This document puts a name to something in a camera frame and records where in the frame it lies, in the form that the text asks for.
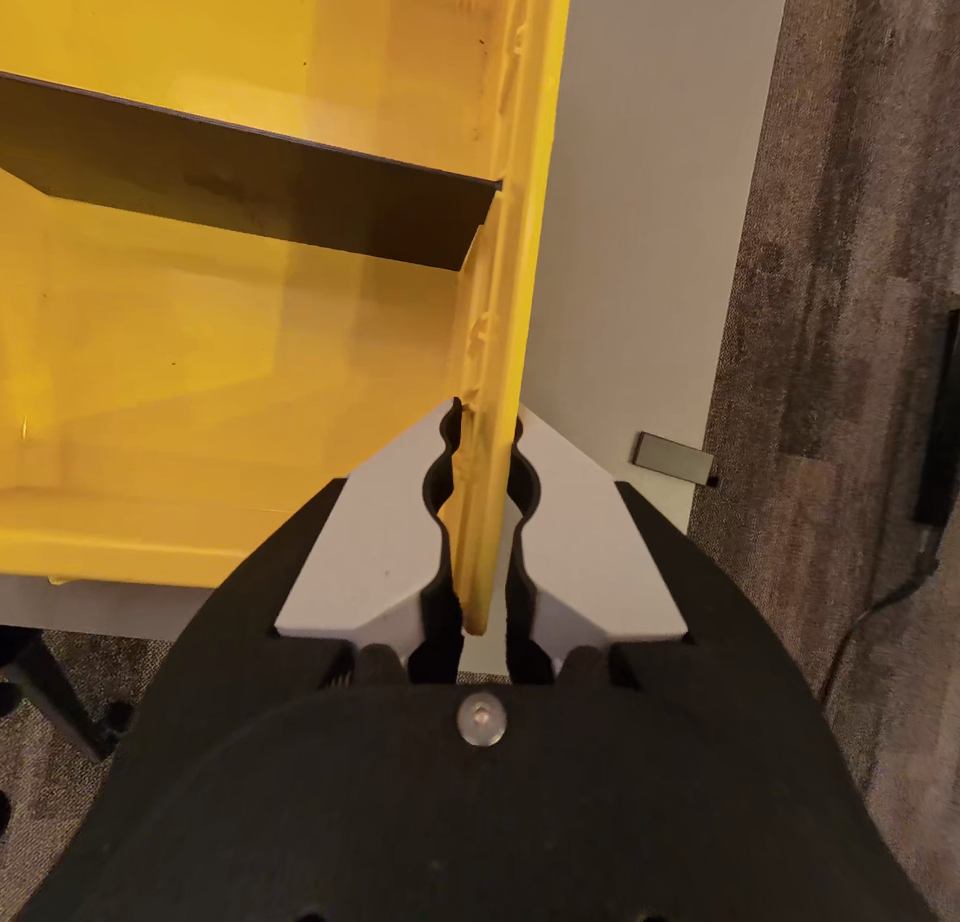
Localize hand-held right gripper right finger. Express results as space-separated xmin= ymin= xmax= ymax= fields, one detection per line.
xmin=504 ymin=404 xmax=690 ymax=647

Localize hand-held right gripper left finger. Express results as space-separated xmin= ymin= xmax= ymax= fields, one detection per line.
xmin=273 ymin=397 xmax=462 ymax=644

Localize yellow plastic bin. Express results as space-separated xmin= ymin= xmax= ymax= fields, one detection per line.
xmin=0 ymin=0 xmax=577 ymax=635

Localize black chair base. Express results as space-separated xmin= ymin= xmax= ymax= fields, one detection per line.
xmin=0 ymin=625 xmax=138 ymax=844

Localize black bin divider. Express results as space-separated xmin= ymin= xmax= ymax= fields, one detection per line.
xmin=0 ymin=72 xmax=504 ymax=272

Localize grey metal bracket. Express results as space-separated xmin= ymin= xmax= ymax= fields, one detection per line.
xmin=633 ymin=430 xmax=717 ymax=488

